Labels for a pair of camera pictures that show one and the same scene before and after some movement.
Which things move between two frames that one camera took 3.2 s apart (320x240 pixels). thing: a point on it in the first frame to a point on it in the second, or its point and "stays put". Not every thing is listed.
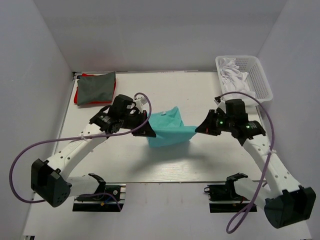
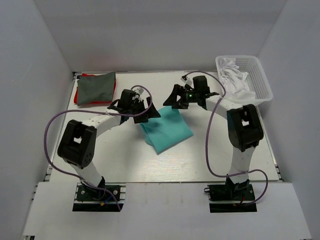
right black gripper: [207, 126] to [172, 100]
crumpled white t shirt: [233, 80] stays put
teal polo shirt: [169, 128] stays put
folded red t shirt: [76, 94] stays put
